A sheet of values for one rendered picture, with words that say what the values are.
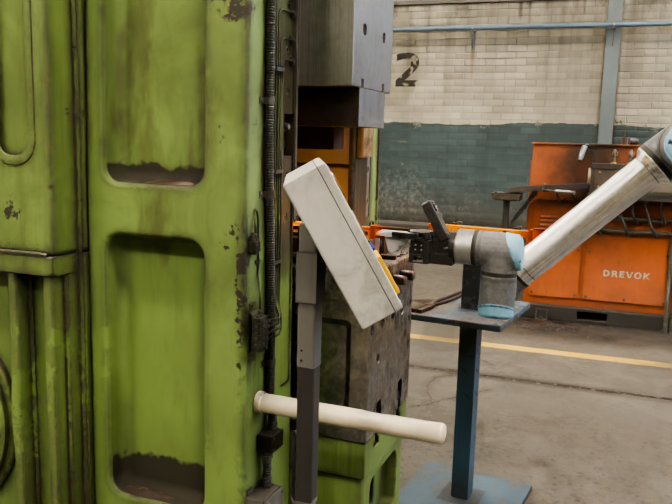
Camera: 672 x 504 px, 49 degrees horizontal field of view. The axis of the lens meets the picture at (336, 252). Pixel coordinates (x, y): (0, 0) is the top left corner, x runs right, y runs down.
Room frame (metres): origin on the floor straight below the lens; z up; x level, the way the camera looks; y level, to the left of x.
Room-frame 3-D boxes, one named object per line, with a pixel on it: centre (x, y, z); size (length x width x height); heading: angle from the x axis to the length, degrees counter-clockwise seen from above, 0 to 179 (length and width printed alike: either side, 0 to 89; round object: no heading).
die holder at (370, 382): (2.07, 0.10, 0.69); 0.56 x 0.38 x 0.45; 68
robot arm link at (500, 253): (1.83, -0.41, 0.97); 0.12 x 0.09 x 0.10; 68
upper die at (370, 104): (2.01, 0.11, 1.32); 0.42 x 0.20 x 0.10; 68
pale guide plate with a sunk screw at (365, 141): (2.27, -0.08, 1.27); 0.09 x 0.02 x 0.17; 158
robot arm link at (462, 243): (1.87, -0.33, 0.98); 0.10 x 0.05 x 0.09; 158
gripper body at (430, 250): (1.89, -0.25, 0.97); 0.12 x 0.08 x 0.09; 68
